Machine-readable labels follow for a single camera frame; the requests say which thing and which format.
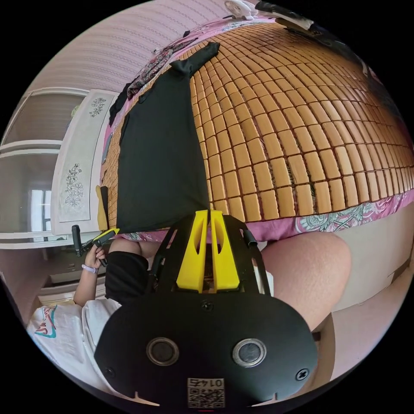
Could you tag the person's left forearm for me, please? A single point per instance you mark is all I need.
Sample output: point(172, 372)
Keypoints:
point(84, 284)

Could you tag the pile of dark clothes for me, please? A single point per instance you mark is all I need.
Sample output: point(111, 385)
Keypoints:
point(343, 48)

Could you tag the black shirt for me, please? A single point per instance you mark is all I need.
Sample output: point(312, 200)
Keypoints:
point(158, 155)

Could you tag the white cupboard with flower print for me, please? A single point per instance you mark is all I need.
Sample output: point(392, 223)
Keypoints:
point(81, 161)

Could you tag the person's body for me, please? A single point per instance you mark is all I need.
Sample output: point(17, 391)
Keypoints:
point(307, 268)

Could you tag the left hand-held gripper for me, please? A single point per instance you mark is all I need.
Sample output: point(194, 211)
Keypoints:
point(103, 238)

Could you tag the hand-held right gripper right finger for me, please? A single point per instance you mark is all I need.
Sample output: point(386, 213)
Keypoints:
point(226, 265)

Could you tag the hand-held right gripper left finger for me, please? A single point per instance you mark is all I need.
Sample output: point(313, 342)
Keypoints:
point(194, 258)

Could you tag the window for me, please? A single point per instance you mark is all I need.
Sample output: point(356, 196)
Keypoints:
point(29, 161)

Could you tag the person's left hand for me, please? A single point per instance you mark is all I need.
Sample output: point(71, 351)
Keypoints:
point(93, 257)

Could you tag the bed with woven mat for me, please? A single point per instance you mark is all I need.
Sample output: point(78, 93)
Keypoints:
point(291, 129)

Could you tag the white fan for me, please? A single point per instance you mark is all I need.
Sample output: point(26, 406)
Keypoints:
point(241, 9)

